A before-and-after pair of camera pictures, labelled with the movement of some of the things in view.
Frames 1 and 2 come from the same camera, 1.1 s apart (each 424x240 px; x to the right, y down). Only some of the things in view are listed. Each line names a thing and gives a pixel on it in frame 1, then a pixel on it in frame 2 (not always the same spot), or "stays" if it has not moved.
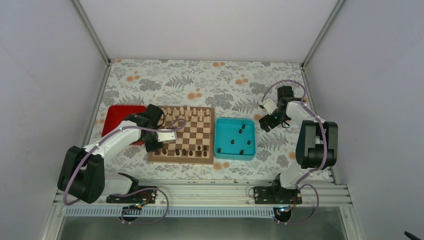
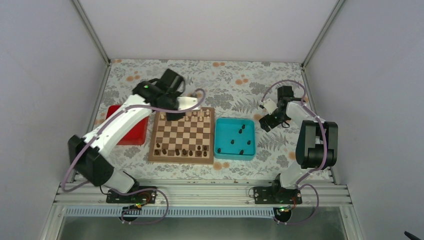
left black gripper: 150,147 -> 171,117
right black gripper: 272,124 stays
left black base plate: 145,196 stays
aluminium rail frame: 196,194 stays
